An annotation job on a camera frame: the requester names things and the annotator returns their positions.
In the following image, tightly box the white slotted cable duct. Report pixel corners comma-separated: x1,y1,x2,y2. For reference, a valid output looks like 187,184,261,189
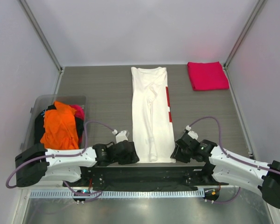
29,188,205,199

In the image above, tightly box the folded magenta t-shirt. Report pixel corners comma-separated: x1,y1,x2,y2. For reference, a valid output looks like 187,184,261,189
187,62,229,91

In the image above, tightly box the aluminium frame post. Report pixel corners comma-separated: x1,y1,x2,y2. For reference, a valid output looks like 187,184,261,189
18,0,63,73
223,0,267,70

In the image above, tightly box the purple cable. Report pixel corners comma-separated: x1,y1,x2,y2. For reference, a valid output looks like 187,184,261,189
189,116,280,205
6,120,115,203

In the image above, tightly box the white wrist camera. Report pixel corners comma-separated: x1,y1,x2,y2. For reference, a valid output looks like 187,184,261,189
185,125,198,140
112,129,129,143

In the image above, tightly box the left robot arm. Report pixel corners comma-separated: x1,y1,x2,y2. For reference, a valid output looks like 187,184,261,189
15,140,140,188

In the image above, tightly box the clear plastic bin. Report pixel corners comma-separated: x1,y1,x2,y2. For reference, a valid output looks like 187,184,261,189
19,94,87,168

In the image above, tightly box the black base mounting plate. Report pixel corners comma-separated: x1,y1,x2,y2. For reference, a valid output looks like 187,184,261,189
68,164,219,192

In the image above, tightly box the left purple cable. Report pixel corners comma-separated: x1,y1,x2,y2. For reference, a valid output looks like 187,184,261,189
6,120,115,203

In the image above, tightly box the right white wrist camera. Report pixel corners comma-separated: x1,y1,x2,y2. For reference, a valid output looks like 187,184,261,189
185,125,198,140

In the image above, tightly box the white t-shirt with red print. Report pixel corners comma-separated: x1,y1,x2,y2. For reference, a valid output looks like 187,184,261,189
131,67,176,163

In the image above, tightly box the orange t-shirt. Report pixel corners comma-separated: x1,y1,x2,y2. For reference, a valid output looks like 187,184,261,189
40,101,79,150

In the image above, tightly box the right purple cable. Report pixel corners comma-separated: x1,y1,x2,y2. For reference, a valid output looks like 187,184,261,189
189,116,280,205

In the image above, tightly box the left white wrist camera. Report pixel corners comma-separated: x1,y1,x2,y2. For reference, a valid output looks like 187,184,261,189
112,129,129,143

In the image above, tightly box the right aluminium frame post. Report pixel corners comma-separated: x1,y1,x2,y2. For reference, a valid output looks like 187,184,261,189
223,0,267,70

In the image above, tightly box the left aluminium frame post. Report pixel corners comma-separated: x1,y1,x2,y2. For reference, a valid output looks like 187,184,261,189
18,0,63,73

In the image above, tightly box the magenta t-shirt in bin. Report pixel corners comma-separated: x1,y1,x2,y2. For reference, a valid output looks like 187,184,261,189
70,105,85,120

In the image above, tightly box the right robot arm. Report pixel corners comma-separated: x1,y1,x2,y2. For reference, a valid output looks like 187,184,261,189
171,132,280,209

